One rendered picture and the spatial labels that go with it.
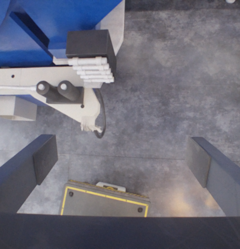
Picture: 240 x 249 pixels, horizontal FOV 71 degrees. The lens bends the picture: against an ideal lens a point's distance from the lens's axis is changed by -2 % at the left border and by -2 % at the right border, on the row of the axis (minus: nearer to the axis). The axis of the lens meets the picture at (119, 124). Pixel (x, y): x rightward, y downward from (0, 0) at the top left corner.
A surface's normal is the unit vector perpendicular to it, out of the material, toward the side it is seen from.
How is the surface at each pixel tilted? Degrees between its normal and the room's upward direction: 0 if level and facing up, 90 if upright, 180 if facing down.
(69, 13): 90
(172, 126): 0
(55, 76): 0
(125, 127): 0
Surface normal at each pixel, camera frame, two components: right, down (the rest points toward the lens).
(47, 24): -0.04, 0.99
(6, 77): -0.11, -0.12
